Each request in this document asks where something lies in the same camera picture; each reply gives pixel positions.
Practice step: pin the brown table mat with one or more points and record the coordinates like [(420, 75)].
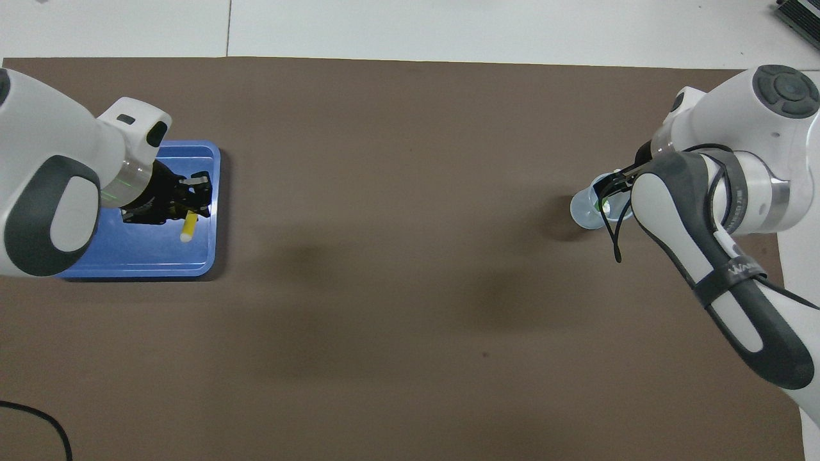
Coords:
[(384, 288)]

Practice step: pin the translucent plastic measuring cup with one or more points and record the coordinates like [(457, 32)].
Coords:
[(584, 211)]

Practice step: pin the blue plastic tray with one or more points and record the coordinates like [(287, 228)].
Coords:
[(147, 253)]

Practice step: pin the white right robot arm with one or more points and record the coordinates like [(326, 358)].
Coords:
[(749, 128)]

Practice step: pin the grey ribbed device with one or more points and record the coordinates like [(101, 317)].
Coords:
[(801, 16)]

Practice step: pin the yellow pen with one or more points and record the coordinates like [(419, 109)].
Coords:
[(189, 229)]

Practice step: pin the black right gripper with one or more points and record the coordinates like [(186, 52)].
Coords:
[(644, 155)]

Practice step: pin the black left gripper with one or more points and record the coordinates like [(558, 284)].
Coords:
[(157, 195)]

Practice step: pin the green pen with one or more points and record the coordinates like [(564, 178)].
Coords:
[(605, 205)]

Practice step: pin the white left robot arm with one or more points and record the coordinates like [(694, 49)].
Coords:
[(45, 153)]

